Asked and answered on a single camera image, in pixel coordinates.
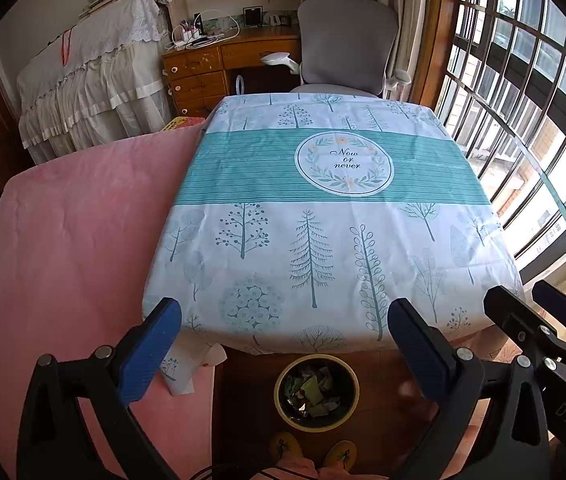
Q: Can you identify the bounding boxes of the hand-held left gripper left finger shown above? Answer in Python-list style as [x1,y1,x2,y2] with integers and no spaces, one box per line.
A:
[17,297,184,480]

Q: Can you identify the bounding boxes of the yellow-rimmed waste bin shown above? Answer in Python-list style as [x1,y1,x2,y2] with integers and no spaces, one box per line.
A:
[273,353,362,434]

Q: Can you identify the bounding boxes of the white lace furniture cover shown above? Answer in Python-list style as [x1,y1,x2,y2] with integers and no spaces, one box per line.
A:
[15,0,174,166]

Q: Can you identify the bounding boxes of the grey office chair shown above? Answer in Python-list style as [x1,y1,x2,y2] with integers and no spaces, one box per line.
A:
[261,0,412,100]

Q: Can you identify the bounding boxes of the beige curtain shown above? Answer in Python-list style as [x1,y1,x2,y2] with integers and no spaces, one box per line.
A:
[382,0,432,104]

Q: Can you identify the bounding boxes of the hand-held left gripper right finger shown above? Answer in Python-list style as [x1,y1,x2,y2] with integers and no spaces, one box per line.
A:
[388,297,552,480]

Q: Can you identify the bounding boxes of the person's pink pants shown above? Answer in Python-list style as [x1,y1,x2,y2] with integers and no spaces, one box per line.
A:
[258,457,360,480]

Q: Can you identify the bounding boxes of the yellow slipper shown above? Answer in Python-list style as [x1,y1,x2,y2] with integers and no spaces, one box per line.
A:
[268,430,304,461]
[323,439,358,471]

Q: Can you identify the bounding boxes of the white power strip with cables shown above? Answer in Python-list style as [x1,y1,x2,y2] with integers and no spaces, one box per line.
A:
[170,10,242,51]

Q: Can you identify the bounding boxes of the tree-print tablecloth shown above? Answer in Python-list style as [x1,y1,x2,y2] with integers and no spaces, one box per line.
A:
[142,92,526,397]

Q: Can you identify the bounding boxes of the metal window grille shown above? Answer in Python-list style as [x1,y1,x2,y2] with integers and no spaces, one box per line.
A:
[433,0,566,283]

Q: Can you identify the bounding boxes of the wooden desk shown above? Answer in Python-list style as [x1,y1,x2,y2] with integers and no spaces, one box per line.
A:
[161,27,304,119]

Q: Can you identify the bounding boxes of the pink bedsheet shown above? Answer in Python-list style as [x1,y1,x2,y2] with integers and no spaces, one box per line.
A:
[0,122,216,480]

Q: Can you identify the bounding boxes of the yellow box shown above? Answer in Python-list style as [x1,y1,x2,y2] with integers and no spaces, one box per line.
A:
[160,115,205,135]

